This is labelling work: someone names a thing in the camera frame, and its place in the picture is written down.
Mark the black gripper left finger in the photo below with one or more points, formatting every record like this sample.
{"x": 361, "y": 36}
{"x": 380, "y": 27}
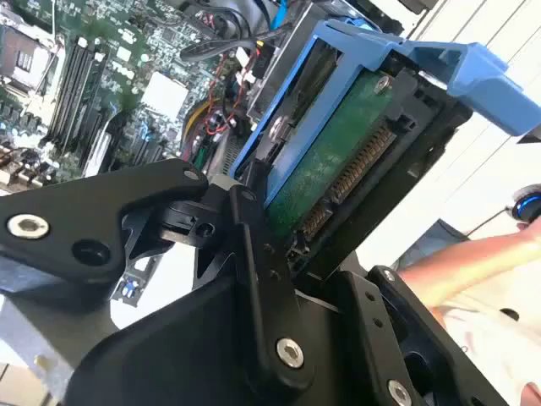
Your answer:
{"x": 63, "y": 211}

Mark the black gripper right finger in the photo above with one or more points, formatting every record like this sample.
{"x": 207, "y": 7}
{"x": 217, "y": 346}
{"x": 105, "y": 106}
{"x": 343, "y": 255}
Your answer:
{"x": 380, "y": 321}

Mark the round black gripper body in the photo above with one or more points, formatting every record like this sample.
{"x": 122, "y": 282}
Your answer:
{"x": 177, "y": 347}

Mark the hard disk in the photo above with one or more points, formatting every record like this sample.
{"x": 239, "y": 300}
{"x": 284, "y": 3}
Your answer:
{"x": 334, "y": 165}

